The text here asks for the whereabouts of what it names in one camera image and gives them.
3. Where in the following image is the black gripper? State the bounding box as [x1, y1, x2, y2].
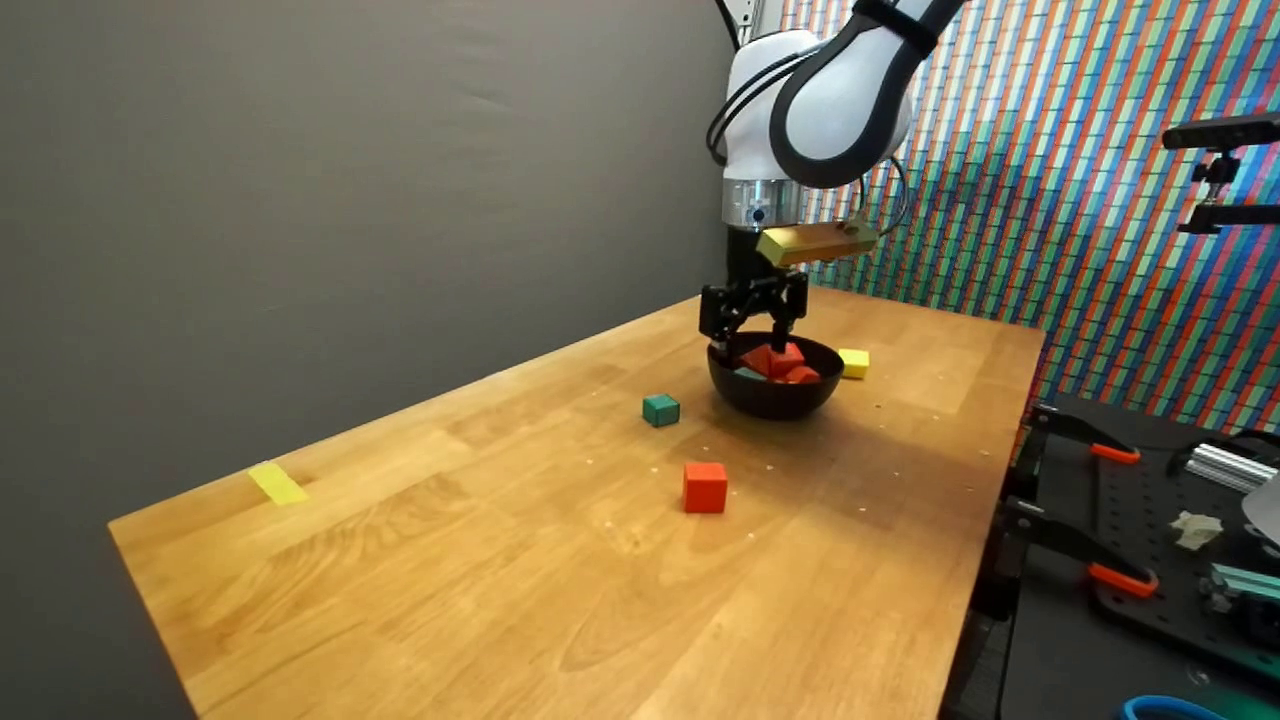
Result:
[699, 228, 811, 358]

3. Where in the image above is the multicoloured patterned backdrop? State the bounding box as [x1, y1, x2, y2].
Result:
[778, 0, 1280, 436]

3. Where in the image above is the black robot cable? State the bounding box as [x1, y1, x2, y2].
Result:
[699, 53, 771, 172]

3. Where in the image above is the blue handled tool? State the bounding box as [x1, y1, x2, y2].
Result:
[1115, 693, 1231, 720]

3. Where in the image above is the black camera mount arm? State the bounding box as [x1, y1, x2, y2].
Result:
[1157, 113, 1280, 235]

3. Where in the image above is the beige wrist camera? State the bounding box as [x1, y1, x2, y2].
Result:
[752, 219, 882, 268]

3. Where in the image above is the pale round disc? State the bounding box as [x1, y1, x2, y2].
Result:
[1238, 472, 1280, 551]

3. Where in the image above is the white crumpled lump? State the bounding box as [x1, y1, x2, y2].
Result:
[1173, 507, 1229, 551]

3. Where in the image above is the black bowl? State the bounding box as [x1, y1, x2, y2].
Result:
[705, 331, 847, 425]

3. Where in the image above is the black perforated breadboard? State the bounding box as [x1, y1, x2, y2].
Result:
[952, 394, 1280, 720]

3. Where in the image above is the teal metal bracket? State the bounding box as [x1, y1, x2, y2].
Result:
[1196, 555, 1280, 621]

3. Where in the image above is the black clamp orange handle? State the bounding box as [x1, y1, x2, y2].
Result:
[1000, 496, 1166, 605]
[1025, 399, 1148, 472]

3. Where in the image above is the silver aluminium bar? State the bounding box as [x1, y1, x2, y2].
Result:
[1181, 436, 1280, 501]

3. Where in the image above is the grey fabric backdrop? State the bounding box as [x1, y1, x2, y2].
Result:
[0, 0, 752, 720]

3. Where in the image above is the yellow tape strip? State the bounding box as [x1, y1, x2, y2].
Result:
[244, 461, 314, 511]

